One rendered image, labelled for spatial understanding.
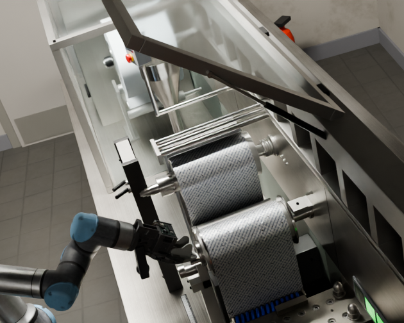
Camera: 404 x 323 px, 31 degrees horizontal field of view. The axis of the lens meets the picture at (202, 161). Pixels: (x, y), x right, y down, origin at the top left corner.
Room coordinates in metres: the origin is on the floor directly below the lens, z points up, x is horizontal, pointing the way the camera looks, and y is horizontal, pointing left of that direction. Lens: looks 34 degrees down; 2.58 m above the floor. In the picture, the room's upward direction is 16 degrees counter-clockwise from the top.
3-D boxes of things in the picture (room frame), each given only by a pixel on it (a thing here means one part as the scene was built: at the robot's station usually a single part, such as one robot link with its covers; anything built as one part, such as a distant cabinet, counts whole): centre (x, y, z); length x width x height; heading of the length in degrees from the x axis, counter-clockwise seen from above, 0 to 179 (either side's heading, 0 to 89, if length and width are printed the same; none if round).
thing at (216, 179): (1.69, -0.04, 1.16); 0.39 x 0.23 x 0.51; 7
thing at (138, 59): (2.09, 0.10, 1.66); 0.07 x 0.07 x 0.10; 23
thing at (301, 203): (1.58, -0.23, 1.28); 0.06 x 0.05 x 0.02; 97
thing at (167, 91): (2.27, 0.05, 1.18); 0.14 x 0.14 x 0.57
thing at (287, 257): (1.50, -0.06, 1.11); 0.23 x 0.01 x 0.18; 97
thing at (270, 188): (2.65, -0.14, 1.02); 2.24 x 0.04 x 0.24; 7
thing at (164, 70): (2.27, 0.05, 1.50); 0.14 x 0.14 x 0.06
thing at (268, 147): (1.83, -0.19, 1.33); 0.07 x 0.07 x 0.07; 7
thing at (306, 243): (1.60, -0.09, 1.00); 0.33 x 0.07 x 0.20; 97
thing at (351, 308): (1.36, -0.28, 1.05); 0.04 x 0.04 x 0.04
